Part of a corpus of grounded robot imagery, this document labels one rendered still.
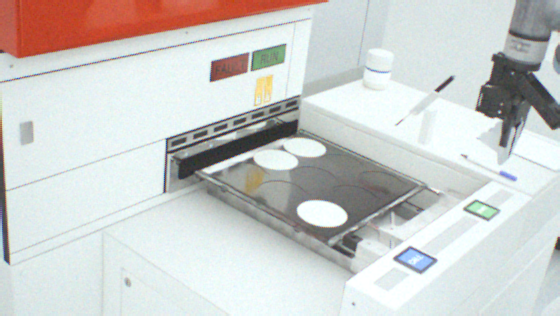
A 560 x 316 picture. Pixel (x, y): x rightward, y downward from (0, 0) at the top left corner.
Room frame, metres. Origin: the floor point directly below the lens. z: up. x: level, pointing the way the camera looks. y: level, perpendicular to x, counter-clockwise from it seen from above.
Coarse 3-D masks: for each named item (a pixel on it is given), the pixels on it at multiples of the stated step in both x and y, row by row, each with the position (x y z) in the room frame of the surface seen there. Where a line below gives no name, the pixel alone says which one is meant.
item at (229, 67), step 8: (240, 56) 1.48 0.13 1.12; (248, 56) 1.50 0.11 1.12; (216, 64) 1.42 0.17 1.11; (224, 64) 1.44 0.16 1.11; (232, 64) 1.46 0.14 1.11; (240, 64) 1.48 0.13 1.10; (216, 72) 1.42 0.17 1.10; (224, 72) 1.44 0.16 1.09; (232, 72) 1.46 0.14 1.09; (240, 72) 1.48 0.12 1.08
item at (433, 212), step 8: (432, 208) 1.35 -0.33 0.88; (440, 208) 1.36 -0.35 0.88; (448, 208) 1.36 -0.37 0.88; (416, 216) 1.31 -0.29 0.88; (424, 216) 1.31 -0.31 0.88; (432, 216) 1.32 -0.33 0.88; (408, 224) 1.27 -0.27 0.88; (416, 224) 1.27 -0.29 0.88; (424, 224) 1.28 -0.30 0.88; (352, 264) 1.12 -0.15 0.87; (360, 264) 1.11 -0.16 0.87; (368, 264) 1.10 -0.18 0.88
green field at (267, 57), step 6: (276, 48) 1.58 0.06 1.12; (282, 48) 1.60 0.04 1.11; (258, 54) 1.53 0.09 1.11; (264, 54) 1.55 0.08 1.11; (270, 54) 1.56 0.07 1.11; (276, 54) 1.58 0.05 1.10; (282, 54) 1.60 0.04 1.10; (258, 60) 1.53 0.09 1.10; (264, 60) 1.55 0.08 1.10; (270, 60) 1.57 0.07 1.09; (276, 60) 1.58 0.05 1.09; (282, 60) 1.60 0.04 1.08; (258, 66) 1.53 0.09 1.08
